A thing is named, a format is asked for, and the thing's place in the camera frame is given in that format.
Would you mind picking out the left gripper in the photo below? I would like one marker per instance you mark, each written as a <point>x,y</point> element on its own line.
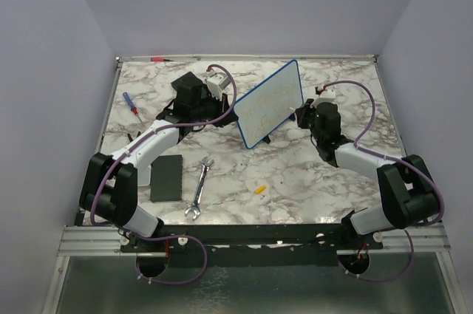
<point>222,104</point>

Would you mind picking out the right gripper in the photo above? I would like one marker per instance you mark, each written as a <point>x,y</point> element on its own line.
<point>303,111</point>

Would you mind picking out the blue framed whiteboard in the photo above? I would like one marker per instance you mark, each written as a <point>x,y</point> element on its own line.
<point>265,107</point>

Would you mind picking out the yellow marker cap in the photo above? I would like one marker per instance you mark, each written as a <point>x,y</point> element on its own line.
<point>260,189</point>

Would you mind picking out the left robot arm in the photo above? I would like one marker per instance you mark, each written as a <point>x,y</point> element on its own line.
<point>111,183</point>

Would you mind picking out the silver open-end wrench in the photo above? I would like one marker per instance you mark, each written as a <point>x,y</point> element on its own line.
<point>194,207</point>

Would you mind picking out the blue red screwdriver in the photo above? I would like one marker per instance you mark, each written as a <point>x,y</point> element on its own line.
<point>131,106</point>

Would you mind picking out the black rectangular box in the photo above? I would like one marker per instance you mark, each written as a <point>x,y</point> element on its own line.
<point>166,179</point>

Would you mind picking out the small white container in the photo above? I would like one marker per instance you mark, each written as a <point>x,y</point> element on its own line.
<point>144,177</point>

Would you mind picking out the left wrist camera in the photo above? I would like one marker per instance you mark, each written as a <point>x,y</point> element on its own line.
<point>216,83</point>

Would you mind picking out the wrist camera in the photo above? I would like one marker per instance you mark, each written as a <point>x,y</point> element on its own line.
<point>324,95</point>
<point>216,83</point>

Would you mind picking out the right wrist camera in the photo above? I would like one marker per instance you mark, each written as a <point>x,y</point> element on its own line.
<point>324,95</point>

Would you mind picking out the red marker on rail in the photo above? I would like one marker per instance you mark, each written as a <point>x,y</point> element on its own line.
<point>160,59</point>

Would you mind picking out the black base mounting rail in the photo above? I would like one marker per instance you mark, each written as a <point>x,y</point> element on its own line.
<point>274,245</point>

